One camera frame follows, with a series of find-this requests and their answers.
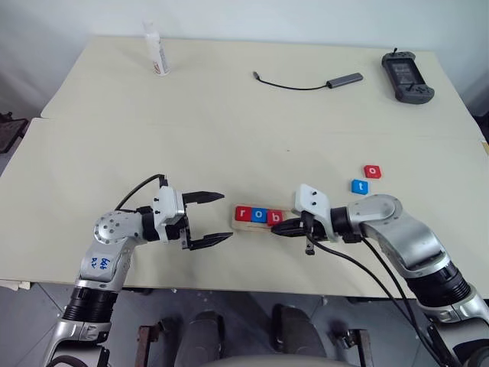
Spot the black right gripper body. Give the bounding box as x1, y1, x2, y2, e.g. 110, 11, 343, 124
300, 210, 328, 242

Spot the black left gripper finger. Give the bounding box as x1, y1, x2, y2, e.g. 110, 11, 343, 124
189, 231, 234, 252
182, 190, 225, 206

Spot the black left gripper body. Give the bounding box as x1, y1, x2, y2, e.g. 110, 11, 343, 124
167, 215, 194, 252

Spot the wooden letter tray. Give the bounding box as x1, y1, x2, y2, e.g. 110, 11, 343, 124
231, 206, 300, 232

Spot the pale curved robot torso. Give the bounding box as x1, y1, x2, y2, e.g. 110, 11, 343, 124
206, 354, 334, 367

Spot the dark grey rounded shape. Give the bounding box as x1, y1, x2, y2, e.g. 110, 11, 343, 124
178, 310, 227, 367

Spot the black rounded shape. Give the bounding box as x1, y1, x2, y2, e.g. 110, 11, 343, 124
270, 303, 328, 362

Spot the white squeeze bottle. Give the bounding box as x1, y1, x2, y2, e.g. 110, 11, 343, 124
141, 19, 171, 78

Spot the grey handheld remote controller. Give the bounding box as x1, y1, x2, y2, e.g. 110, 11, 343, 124
381, 47, 436, 105

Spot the dark stand beside table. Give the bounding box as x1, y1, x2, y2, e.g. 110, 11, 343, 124
0, 111, 30, 155

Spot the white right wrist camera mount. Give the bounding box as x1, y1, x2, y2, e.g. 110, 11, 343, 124
291, 183, 339, 243

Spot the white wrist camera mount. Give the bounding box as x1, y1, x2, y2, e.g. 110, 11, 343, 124
291, 183, 339, 243
151, 185, 187, 244

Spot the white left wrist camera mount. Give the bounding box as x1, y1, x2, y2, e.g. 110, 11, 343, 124
151, 185, 187, 244

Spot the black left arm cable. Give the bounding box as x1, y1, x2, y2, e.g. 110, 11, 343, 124
113, 174, 169, 212

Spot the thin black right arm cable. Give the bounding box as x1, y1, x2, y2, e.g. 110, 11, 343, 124
358, 236, 455, 360

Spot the rusty metal bracket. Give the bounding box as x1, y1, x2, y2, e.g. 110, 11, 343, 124
138, 324, 160, 367

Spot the grey usb hub with cable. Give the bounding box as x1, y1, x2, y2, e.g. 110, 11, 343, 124
251, 70, 365, 92

